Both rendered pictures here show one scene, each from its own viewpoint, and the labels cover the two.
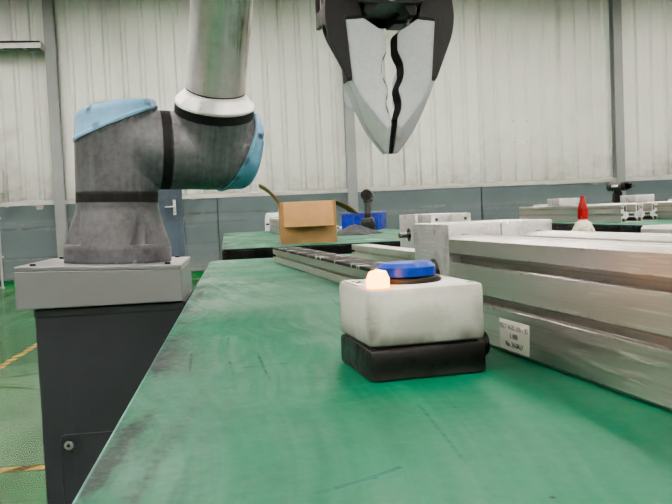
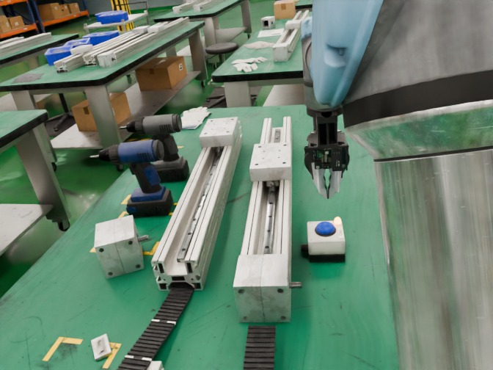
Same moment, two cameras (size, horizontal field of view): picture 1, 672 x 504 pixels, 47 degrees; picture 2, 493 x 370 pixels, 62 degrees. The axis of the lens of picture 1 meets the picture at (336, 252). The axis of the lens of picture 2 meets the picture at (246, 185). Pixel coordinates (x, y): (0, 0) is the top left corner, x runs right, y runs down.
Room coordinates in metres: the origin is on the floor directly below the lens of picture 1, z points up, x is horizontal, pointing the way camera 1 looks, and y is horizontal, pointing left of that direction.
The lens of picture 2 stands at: (1.29, 0.09, 1.40)
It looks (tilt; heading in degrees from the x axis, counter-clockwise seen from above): 29 degrees down; 203
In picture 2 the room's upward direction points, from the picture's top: 8 degrees counter-clockwise
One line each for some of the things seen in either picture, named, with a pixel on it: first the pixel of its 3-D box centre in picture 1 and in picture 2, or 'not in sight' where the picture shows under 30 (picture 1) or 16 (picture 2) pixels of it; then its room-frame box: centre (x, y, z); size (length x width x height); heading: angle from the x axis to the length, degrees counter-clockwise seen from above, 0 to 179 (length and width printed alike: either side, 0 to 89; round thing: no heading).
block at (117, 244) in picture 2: not in sight; (125, 244); (0.66, -0.51, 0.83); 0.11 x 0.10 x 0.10; 126
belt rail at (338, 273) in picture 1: (328, 266); not in sight; (1.35, 0.01, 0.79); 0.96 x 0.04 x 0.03; 14
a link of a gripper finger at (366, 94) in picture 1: (359, 90); (335, 183); (0.56, -0.02, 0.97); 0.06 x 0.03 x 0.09; 13
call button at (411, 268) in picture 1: (406, 275); (325, 229); (0.54, -0.05, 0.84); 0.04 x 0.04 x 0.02
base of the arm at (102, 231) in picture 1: (118, 226); not in sight; (1.13, 0.31, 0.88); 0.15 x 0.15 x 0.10
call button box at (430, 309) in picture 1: (420, 320); (321, 240); (0.54, -0.06, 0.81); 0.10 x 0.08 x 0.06; 104
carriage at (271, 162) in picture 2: not in sight; (272, 164); (0.30, -0.24, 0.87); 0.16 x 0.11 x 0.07; 14
